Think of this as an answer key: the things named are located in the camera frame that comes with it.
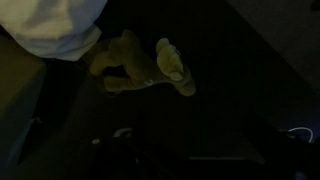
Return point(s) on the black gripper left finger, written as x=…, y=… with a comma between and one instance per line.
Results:
x=91, y=160

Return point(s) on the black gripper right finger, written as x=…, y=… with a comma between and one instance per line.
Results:
x=283, y=156

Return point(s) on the brown plush toy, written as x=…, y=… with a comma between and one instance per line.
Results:
x=140, y=66

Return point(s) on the pink cloth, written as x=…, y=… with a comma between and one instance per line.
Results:
x=50, y=26

